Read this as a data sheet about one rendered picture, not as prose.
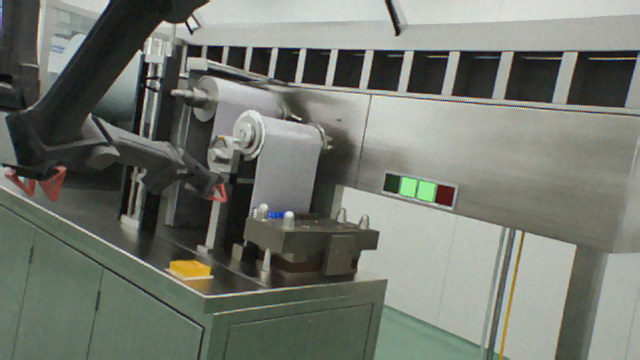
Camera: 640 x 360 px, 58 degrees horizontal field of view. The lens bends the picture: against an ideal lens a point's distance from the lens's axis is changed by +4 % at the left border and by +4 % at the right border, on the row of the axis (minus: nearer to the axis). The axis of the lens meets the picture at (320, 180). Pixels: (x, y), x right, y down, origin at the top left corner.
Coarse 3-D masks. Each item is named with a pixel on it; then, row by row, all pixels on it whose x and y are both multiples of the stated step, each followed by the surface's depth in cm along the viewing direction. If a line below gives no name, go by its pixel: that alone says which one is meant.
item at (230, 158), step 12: (228, 156) 160; (228, 168) 161; (228, 180) 160; (216, 192) 162; (228, 192) 162; (216, 204) 162; (228, 204) 163; (216, 216) 161; (216, 228) 161; (216, 240) 162
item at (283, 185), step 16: (272, 160) 161; (288, 160) 166; (256, 176) 158; (272, 176) 162; (288, 176) 167; (304, 176) 172; (256, 192) 159; (272, 192) 163; (288, 192) 168; (304, 192) 173; (256, 208) 160; (272, 208) 164; (288, 208) 169; (304, 208) 174
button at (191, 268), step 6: (174, 264) 134; (180, 264) 134; (186, 264) 135; (192, 264) 136; (198, 264) 136; (174, 270) 134; (180, 270) 132; (186, 270) 131; (192, 270) 132; (198, 270) 133; (204, 270) 135; (210, 270) 136; (186, 276) 131; (192, 276) 132; (198, 276) 134
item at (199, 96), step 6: (192, 90) 173; (198, 90) 173; (204, 90) 175; (192, 96) 173; (198, 96) 173; (204, 96) 174; (210, 96) 176; (186, 102) 175; (192, 102) 172; (198, 102) 173; (204, 102) 175; (210, 102) 176; (204, 108) 177
